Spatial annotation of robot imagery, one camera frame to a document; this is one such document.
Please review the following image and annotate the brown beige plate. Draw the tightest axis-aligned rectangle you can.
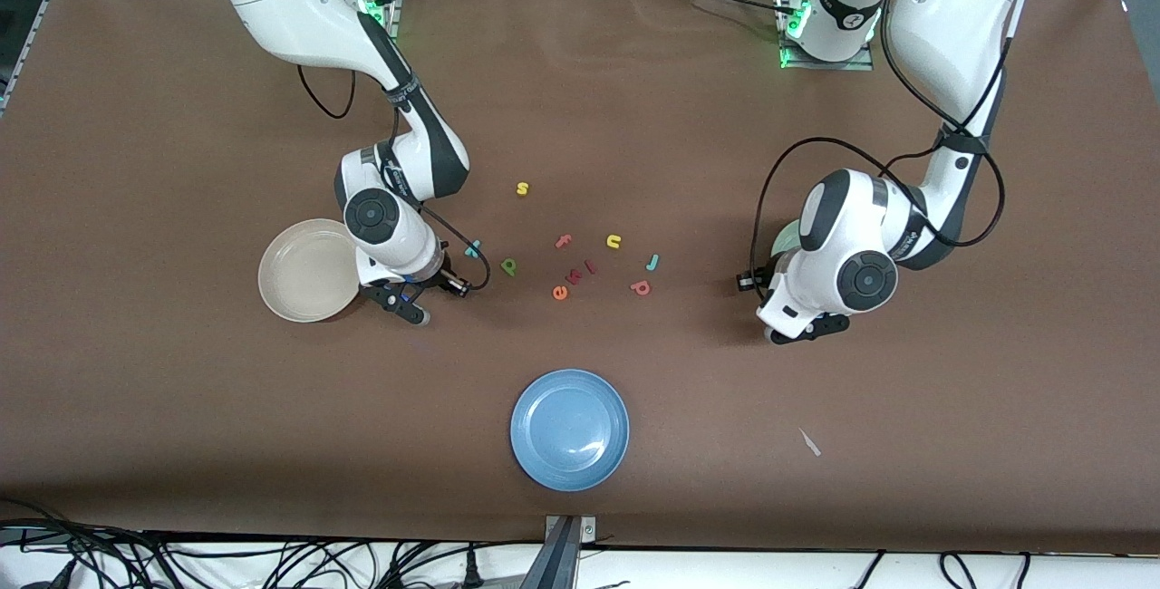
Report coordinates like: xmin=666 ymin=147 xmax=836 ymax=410
xmin=257 ymin=218 xmax=363 ymax=323

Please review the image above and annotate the blue plate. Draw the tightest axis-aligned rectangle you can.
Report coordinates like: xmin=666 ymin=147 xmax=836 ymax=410
xmin=509 ymin=369 xmax=631 ymax=492

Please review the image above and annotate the aluminium frame post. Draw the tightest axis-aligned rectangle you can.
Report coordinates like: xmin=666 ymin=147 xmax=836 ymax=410
xmin=521 ymin=515 xmax=599 ymax=589

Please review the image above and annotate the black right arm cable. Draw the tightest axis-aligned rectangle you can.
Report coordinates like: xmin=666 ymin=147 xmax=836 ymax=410
xmin=297 ymin=63 xmax=492 ymax=293

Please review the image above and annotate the green plate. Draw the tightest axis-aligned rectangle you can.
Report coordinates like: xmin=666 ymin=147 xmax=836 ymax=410
xmin=770 ymin=217 xmax=805 ymax=261

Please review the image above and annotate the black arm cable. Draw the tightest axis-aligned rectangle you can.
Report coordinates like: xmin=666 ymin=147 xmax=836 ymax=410
xmin=297 ymin=63 xmax=492 ymax=293
xmin=748 ymin=138 xmax=1007 ymax=293

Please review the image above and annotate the brown table cover sheet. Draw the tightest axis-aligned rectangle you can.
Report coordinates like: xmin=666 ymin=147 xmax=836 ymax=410
xmin=0 ymin=0 xmax=1160 ymax=555

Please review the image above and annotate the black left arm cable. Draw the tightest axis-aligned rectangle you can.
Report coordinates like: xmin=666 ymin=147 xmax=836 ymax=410
xmin=748 ymin=138 xmax=1007 ymax=293

